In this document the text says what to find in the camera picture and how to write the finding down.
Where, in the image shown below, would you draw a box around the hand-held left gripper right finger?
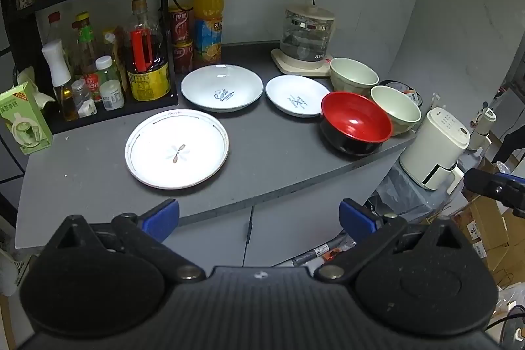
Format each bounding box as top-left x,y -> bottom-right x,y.
314,199 -> 473,282

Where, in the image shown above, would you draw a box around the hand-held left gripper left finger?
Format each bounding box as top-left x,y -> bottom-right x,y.
41,199 -> 206,282

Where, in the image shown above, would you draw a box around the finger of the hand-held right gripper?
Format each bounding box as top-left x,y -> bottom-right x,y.
463,167 -> 525,218

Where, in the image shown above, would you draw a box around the large white plate blue print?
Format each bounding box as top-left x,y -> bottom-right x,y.
181,64 -> 264,113

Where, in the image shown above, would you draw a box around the cardboard boxes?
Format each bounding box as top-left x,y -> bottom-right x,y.
450,192 -> 525,287

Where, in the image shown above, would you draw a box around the clear plastic bag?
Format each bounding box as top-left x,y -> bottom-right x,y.
371,163 -> 437,221

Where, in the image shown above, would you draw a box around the white handheld appliance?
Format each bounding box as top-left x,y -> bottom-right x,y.
467,107 -> 498,151

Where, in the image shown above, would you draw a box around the white air fryer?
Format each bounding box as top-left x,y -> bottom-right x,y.
399,107 -> 471,192

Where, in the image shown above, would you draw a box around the white plate with flower print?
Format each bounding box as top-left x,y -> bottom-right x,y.
125,109 -> 229,190

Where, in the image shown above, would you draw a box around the red and black bowl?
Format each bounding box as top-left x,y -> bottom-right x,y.
320,91 -> 393,157

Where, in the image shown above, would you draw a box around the cream bowl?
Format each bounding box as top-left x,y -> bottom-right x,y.
370,85 -> 423,136
330,57 -> 380,97

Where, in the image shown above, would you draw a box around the black round container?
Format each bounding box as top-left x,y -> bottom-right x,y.
379,79 -> 424,107

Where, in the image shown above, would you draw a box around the small white-filled seasoning bottle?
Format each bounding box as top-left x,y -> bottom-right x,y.
99,79 -> 125,111

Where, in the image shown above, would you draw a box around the small white plate blue print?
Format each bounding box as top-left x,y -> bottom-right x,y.
265,75 -> 331,118

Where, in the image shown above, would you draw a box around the clear salt jar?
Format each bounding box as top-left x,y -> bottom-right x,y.
71,79 -> 98,118

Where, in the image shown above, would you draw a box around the green bottle with white cap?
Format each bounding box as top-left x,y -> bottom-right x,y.
94,55 -> 120,89

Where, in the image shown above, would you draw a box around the red drink can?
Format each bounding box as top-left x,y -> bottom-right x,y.
168,6 -> 192,46
172,40 -> 195,75

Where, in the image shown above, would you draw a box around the cream kettle base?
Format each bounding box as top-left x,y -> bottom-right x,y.
271,47 -> 335,78

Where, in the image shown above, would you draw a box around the green carton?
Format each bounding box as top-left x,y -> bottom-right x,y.
0,81 -> 54,156

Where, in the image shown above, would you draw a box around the crumpled white bag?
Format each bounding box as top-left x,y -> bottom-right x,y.
13,66 -> 56,110

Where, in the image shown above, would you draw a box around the oil bottle with white sprayer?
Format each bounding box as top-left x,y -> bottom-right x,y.
41,39 -> 79,122

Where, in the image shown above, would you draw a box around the glass electric kettle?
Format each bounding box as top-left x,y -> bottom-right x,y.
281,4 -> 336,64

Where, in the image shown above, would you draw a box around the orange juice bottle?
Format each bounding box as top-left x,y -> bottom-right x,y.
192,0 -> 224,68

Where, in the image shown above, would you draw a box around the red-capped clear bottle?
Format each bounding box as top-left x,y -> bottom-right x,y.
46,11 -> 70,47

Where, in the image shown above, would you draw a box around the soy sauce bottle red handle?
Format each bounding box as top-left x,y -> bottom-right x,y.
125,0 -> 171,102

